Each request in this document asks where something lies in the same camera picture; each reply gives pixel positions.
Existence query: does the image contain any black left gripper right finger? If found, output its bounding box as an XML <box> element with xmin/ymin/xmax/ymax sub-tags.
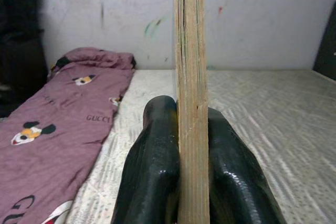
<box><xmin>207</xmin><ymin>107</ymin><xmax>287</xmax><ymax>224</ymax></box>

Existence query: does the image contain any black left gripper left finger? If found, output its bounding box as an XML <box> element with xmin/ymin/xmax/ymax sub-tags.
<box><xmin>111</xmin><ymin>95</ymin><xmax>182</xmax><ymax>224</ymax></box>

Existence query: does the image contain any blue children's book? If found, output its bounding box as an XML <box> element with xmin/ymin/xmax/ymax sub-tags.
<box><xmin>173</xmin><ymin>0</ymin><xmax>211</xmax><ymax>224</ymax></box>

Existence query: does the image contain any quilted white mattress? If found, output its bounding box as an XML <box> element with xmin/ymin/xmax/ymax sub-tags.
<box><xmin>60</xmin><ymin>69</ymin><xmax>336</xmax><ymax>224</ymax></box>

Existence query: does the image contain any pink Mickey print blanket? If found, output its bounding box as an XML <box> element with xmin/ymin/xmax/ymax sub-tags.
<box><xmin>0</xmin><ymin>47</ymin><xmax>137</xmax><ymax>224</ymax></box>

